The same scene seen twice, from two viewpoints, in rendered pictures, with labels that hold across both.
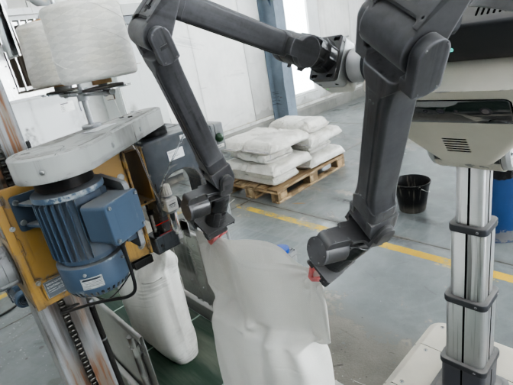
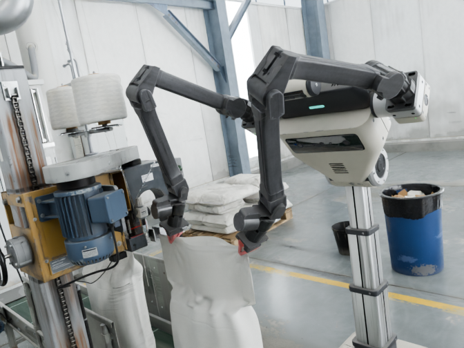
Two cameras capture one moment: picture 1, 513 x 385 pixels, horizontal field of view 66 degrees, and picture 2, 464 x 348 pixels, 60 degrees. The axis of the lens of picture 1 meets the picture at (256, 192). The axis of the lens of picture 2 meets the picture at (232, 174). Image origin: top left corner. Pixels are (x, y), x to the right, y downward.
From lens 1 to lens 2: 0.50 m
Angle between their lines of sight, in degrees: 13
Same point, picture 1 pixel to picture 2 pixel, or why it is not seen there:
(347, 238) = (257, 213)
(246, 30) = (197, 93)
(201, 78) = not seen: hidden behind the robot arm
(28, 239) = (43, 228)
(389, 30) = (257, 88)
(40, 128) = not seen: hidden behind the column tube
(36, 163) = (64, 167)
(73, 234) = (81, 217)
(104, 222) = (103, 207)
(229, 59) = (189, 126)
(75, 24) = (94, 88)
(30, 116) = not seen: hidden behind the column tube
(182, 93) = (156, 129)
